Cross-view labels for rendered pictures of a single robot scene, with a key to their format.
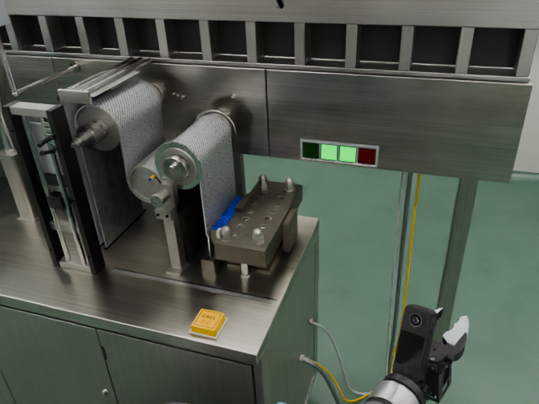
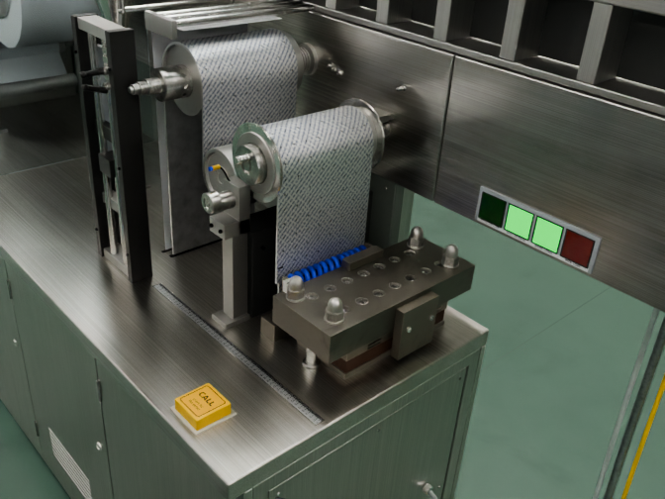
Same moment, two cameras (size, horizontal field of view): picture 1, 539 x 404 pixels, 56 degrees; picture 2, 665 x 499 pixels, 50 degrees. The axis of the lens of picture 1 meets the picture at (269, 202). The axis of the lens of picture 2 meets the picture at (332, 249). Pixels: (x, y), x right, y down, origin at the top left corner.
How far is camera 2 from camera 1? 0.50 m
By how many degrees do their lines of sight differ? 22
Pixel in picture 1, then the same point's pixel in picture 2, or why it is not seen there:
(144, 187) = (218, 183)
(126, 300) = (136, 331)
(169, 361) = (154, 440)
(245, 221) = (341, 284)
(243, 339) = (230, 453)
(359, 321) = not seen: outside the picture
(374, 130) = (600, 206)
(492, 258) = not seen: outside the picture
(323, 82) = (535, 97)
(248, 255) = (310, 334)
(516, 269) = not seen: outside the picture
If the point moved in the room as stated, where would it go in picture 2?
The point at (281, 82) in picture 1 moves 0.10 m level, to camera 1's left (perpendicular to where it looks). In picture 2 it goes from (472, 83) to (422, 73)
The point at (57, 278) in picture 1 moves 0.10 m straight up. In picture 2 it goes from (88, 269) to (83, 230)
